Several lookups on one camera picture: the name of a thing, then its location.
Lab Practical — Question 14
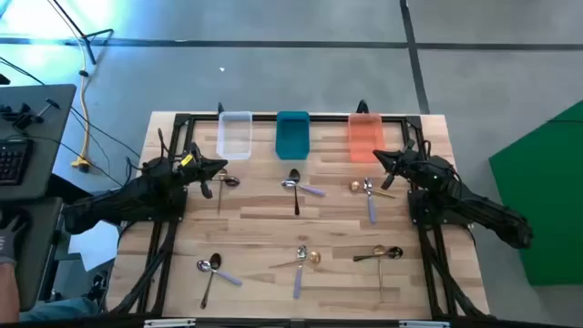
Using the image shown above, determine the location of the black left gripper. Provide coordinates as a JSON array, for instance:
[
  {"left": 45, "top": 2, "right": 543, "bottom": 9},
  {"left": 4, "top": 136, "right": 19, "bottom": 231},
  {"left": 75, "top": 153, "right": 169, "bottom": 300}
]
[{"left": 179, "top": 142, "right": 229, "bottom": 200}]

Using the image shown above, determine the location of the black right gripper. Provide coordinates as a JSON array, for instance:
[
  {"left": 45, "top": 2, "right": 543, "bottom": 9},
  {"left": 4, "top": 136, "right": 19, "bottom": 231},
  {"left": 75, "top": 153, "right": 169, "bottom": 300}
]
[{"left": 373, "top": 138, "right": 427, "bottom": 191}]

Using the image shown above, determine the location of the silver spoon lilac handle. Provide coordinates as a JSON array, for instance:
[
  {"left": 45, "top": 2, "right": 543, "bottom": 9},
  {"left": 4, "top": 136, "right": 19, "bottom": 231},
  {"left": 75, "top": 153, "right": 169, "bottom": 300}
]
[
  {"left": 292, "top": 245, "right": 309, "bottom": 301},
  {"left": 363, "top": 177, "right": 378, "bottom": 225},
  {"left": 281, "top": 179, "right": 327, "bottom": 198},
  {"left": 196, "top": 259, "right": 244, "bottom": 288}
]

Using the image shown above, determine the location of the person's forearm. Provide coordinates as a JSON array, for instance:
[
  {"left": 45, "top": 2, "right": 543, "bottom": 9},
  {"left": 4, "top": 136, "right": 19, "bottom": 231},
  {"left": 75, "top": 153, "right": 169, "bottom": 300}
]
[{"left": 0, "top": 261, "right": 22, "bottom": 324}]

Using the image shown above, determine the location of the orange translucent plastic bin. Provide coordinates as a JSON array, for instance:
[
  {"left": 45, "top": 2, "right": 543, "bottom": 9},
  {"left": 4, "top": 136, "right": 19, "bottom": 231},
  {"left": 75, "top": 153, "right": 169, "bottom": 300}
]
[{"left": 347, "top": 112, "right": 386, "bottom": 164}]

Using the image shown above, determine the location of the clear plastic bin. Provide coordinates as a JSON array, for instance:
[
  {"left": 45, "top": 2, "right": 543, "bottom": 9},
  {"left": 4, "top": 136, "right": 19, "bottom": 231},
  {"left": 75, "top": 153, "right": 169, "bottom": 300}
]
[{"left": 216, "top": 110, "right": 254, "bottom": 161}]

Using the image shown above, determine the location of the teal plastic bin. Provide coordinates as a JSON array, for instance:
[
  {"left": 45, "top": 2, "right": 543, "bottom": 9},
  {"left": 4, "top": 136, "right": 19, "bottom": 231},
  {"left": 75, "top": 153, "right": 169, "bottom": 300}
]
[{"left": 274, "top": 110, "right": 312, "bottom": 161}]

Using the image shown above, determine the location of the white paper sheet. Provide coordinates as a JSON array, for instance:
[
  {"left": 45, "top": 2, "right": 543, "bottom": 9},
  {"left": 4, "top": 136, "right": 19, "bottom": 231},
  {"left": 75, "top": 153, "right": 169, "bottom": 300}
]
[{"left": 66, "top": 220, "right": 120, "bottom": 273}]

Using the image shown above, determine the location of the black desk support bar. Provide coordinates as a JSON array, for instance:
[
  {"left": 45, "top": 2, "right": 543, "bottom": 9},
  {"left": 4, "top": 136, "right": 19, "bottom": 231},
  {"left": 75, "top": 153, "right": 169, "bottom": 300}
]
[{"left": 45, "top": 174, "right": 90, "bottom": 206}]

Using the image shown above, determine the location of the green panel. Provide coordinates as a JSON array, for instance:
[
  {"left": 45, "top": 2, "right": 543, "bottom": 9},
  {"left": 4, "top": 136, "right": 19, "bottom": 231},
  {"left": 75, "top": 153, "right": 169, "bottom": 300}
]
[{"left": 488, "top": 98, "right": 583, "bottom": 288}]

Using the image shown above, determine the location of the black tripod stand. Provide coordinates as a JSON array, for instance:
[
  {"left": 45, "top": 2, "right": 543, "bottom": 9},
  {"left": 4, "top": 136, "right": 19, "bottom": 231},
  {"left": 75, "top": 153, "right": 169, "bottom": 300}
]
[{"left": 47, "top": 0, "right": 116, "bottom": 67}]

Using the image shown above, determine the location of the dark grey desk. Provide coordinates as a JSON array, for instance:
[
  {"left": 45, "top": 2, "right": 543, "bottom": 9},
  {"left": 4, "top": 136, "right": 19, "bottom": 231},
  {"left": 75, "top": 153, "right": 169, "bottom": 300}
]
[{"left": 0, "top": 196, "right": 64, "bottom": 313}]

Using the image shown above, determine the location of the black desk clamp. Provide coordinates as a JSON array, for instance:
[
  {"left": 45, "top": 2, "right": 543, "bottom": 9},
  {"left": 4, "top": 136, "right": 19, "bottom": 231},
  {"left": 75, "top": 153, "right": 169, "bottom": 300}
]
[{"left": 0, "top": 97, "right": 61, "bottom": 131}]

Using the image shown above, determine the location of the black keyboard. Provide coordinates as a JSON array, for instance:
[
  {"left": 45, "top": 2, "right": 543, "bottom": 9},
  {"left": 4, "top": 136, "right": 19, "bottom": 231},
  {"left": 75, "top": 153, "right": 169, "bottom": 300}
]
[{"left": 0, "top": 138, "right": 35, "bottom": 187}]

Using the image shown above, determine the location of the person's leg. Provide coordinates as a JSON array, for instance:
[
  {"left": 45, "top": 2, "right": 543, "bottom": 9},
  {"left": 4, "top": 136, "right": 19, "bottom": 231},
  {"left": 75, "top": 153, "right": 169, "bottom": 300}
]
[{"left": 18, "top": 296, "right": 100, "bottom": 324}]

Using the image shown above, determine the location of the person's hand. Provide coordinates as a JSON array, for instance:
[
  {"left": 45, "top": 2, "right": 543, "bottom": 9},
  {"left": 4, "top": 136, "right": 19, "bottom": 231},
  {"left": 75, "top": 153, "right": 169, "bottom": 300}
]
[{"left": 0, "top": 210, "right": 29, "bottom": 266}]

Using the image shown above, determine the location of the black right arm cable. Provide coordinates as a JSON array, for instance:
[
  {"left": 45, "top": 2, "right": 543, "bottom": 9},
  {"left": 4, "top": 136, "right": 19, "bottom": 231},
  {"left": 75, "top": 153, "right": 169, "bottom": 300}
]
[{"left": 421, "top": 138, "right": 456, "bottom": 179}]

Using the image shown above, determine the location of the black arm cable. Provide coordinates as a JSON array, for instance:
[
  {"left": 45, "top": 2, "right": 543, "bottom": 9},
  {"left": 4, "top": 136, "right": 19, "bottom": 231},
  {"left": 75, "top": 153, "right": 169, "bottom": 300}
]
[
  {"left": 421, "top": 138, "right": 456, "bottom": 179},
  {"left": 156, "top": 127, "right": 169, "bottom": 160}
]

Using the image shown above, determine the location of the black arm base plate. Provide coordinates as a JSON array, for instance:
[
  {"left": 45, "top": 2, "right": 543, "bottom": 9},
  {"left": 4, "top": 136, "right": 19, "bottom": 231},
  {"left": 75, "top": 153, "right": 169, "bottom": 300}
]
[
  {"left": 407, "top": 188, "right": 476, "bottom": 230},
  {"left": 170, "top": 185, "right": 189, "bottom": 224}
]

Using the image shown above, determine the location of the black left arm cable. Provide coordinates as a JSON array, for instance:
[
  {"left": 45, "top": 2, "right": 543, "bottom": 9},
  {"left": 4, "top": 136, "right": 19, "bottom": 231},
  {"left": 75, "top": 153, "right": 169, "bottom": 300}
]
[{"left": 156, "top": 127, "right": 169, "bottom": 160}]

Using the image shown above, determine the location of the black aluminium table frame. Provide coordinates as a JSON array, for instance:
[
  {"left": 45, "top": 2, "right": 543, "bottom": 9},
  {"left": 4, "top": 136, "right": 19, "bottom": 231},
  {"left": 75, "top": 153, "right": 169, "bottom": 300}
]
[{"left": 107, "top": 98, "right": 491, "bottom": 320}]

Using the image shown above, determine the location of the black floor cable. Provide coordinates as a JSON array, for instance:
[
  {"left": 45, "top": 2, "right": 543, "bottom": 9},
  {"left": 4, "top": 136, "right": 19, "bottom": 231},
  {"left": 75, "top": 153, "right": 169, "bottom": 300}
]
[
  {"left": 67, "top": 107, "right": 141, "bottom": 159},
  {"left": 0, "top": 56, "right": 46, "bottom": 87}
]

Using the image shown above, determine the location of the yellow power cable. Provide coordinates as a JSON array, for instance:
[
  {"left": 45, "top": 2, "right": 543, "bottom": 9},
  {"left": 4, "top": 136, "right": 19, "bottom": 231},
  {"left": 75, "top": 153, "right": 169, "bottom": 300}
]
[{"left": 69, "top": 34, "right": 94, "bottom": 174}]

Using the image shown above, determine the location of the white metal bracket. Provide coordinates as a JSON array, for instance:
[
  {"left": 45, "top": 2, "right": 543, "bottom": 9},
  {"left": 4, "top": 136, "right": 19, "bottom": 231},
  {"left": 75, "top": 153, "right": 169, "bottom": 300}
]
[
  {"left": 143, "top": 318, "right": 197, "bottom": 328},
  {"left": 398, "top": 319, "right": 452, "bottom": 328}
]

